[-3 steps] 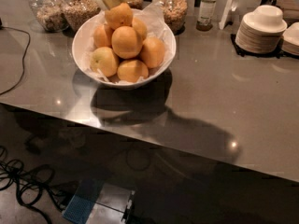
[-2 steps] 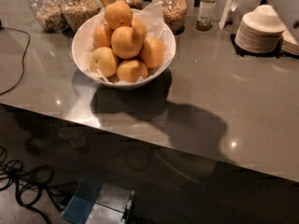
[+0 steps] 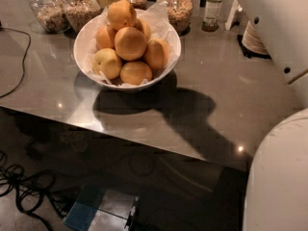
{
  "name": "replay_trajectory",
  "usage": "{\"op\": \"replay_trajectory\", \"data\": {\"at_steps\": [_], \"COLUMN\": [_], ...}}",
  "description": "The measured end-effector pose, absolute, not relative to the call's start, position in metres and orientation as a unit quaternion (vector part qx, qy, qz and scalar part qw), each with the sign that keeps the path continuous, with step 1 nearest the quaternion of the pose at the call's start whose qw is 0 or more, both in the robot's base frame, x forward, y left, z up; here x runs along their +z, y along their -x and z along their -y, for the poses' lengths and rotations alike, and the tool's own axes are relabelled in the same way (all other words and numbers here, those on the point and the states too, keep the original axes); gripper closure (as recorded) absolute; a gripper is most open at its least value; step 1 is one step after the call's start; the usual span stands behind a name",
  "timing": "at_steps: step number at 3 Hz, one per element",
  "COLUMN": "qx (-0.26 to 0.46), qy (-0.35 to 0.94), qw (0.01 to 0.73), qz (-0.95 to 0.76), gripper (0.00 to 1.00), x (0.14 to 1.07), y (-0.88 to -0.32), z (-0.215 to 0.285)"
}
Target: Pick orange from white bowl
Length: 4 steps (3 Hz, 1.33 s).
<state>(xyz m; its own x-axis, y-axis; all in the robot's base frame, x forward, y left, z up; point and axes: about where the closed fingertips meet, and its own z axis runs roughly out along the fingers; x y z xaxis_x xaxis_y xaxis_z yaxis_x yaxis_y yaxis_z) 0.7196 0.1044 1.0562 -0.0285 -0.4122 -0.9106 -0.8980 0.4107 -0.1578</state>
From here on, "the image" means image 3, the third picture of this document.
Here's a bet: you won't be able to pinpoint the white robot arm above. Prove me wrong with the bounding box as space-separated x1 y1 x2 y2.
93 0 308 231

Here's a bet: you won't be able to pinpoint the white paper bowl liner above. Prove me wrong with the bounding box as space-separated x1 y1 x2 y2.
84 1 179 89

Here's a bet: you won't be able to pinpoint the white ceramic bowl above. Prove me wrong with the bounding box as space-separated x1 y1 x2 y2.
73 9 182 92

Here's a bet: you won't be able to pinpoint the yellowish left front orange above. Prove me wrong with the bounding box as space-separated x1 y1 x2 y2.
92 48 122 79

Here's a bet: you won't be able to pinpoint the left glass granola jar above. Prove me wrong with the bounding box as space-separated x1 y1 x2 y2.
29 0 70 34

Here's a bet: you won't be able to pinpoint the right glass granola jar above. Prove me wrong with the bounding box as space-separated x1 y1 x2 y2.
162 0 193 35

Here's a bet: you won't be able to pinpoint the clear glass bottle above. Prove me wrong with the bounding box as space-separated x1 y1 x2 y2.
201 0 223 32

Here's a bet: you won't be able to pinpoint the white upright stand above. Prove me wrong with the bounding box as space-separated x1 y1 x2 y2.
224 0 243 31

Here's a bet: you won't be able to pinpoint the stack of white plates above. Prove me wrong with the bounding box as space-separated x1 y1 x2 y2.
242 21 268 55

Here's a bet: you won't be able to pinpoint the black mat under plates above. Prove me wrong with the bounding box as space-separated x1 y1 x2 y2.
237 35 270 60

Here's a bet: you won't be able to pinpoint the blue and grey floor box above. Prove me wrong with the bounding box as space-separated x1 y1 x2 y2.
64 185 139 231

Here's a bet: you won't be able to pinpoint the black cable on table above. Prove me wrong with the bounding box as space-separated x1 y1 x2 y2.
0 20 33 99

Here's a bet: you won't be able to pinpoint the black cables on floor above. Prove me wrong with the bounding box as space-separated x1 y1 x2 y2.
0 150 70 231

